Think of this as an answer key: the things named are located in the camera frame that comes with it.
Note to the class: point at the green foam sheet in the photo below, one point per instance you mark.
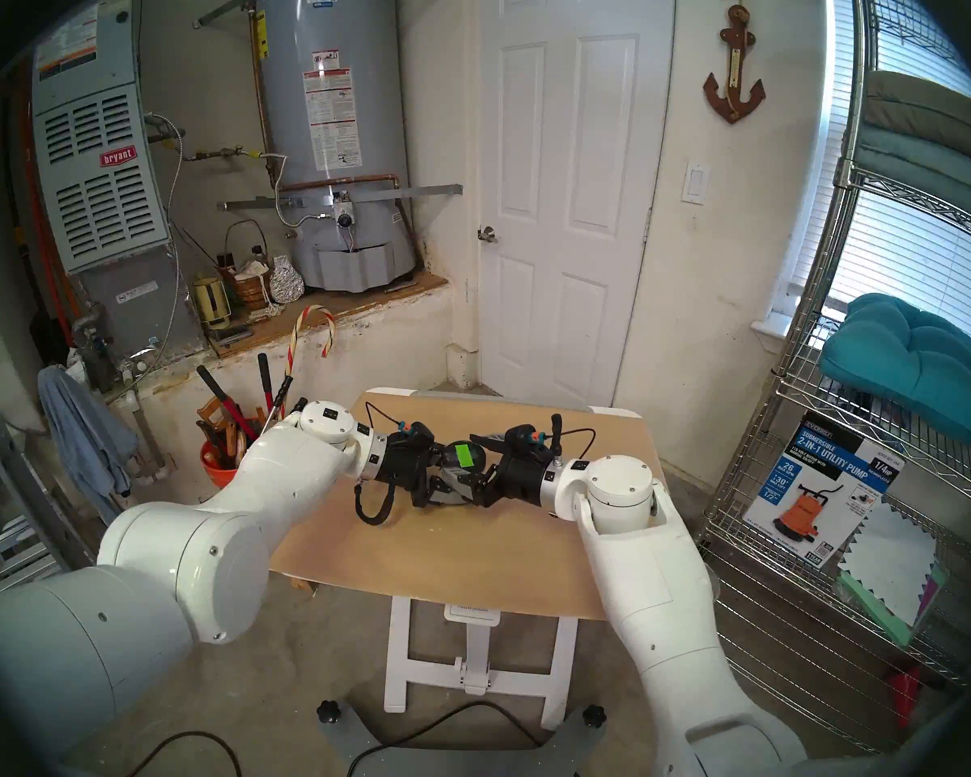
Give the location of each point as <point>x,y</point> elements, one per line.
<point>866,601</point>

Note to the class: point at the striped candy cane decoration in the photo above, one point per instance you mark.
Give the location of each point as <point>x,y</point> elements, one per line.
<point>331,330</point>

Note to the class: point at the plywood platform board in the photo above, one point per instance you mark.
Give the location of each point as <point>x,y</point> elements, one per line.
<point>356,302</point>

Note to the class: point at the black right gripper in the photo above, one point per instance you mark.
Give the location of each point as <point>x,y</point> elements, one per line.
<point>526,480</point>

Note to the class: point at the teal tufted cushion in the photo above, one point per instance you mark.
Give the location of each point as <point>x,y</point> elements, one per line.
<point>914,354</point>

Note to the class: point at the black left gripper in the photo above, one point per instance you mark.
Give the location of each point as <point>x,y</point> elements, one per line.
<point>411,468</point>

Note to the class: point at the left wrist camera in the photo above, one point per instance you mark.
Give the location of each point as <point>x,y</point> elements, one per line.
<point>411,434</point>

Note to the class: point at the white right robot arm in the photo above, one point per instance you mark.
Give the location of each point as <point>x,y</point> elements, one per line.
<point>655,589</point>

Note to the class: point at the black base knob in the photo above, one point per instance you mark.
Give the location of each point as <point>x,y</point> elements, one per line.
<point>328,712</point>
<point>594,715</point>

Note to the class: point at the gray robot base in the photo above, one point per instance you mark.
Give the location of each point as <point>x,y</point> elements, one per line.
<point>453,763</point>

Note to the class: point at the small red object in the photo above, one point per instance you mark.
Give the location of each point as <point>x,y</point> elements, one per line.
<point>906,694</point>

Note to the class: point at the orange plastic bucket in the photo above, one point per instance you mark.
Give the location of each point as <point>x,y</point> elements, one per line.
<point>218,472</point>

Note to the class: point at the crumpled aluminium foil bundle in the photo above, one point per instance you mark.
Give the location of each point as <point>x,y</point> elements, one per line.
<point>286,282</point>

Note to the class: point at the white wall light switch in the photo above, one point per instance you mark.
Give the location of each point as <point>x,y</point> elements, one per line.
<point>695,183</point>

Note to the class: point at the pale yellow jug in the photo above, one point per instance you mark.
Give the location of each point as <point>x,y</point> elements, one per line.
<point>210,302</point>

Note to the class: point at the olive gray folded cushion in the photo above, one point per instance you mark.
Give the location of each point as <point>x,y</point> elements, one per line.
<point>922,108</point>

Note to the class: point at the gas pipe with yellow valve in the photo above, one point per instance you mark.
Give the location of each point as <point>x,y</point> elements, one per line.
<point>226,152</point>

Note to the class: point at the utility pump carton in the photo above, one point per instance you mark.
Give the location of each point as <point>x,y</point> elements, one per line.
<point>825,476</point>

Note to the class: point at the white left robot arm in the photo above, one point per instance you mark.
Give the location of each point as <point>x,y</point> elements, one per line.
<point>170,565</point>

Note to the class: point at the wooden anchor wall decoration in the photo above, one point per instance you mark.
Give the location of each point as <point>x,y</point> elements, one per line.
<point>732,95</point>

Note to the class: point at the pale teal folded cushion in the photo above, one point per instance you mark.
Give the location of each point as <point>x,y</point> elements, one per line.
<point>914,164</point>

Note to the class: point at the black grip steel rod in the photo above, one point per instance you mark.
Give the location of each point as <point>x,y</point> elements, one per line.
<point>283,388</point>

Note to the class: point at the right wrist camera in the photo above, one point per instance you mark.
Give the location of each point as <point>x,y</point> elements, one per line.
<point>524,438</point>

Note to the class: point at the aluminium ladder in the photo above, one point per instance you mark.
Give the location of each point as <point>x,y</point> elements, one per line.
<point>16,561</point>

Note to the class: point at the black lid with green tape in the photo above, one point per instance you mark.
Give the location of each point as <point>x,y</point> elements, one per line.
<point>463,456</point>

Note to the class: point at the window with white blinds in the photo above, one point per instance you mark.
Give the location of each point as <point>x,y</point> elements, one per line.
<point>906,257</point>

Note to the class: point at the white zigzag edged sheet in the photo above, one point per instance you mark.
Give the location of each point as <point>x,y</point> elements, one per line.
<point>890,565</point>

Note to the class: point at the white folding table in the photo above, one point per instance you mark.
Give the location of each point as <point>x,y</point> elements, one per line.
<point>397,654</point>

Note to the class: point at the blue hanging towel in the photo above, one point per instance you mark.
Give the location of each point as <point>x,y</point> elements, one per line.
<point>81,435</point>

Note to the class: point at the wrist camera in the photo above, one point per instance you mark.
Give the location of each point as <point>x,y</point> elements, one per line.
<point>411,434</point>
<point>524,438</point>

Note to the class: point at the white panel door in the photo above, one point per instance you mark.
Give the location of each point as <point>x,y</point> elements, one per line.
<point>574,217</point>

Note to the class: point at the gray water heater tank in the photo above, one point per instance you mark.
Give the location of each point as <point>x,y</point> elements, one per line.
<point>380,95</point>

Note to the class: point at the white labelled paint jar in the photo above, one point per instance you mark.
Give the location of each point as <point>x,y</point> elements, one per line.
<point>461,484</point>

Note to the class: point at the gray Bryant furnace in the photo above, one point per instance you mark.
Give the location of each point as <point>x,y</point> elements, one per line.
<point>105,193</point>

